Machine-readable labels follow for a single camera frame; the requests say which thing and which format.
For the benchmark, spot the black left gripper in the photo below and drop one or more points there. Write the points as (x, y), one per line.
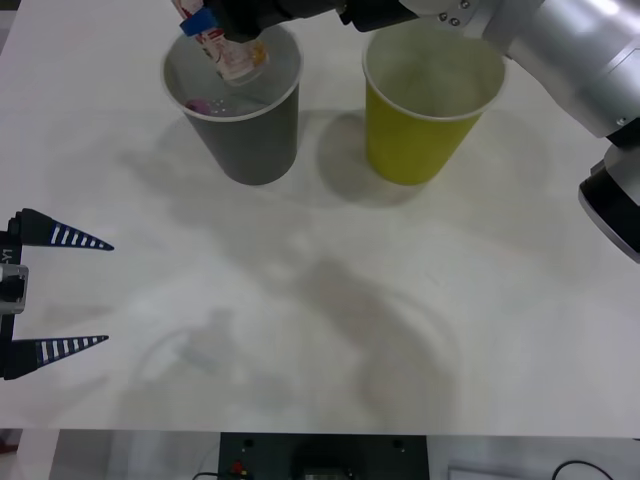
(9, 247)

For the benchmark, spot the pale grey left wrist camera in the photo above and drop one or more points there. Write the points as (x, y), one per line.
(12, 287)

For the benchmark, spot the clear bottle with pink cap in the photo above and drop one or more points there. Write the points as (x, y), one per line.
(197, 106)

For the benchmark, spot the silver-grey right robot arm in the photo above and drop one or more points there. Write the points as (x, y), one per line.
(550, 45)

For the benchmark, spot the grey plastic waste bin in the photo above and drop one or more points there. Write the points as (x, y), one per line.
(250, 145)

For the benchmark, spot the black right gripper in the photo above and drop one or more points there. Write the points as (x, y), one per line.
(245, 15)

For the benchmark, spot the clear bottle with red cap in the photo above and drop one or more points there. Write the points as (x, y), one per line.
(232, 57)

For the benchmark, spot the yellow-green plastic waste bin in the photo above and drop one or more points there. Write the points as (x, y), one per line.
(410, 150)

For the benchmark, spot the black robot torso base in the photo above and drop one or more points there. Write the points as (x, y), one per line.
(280, 455)

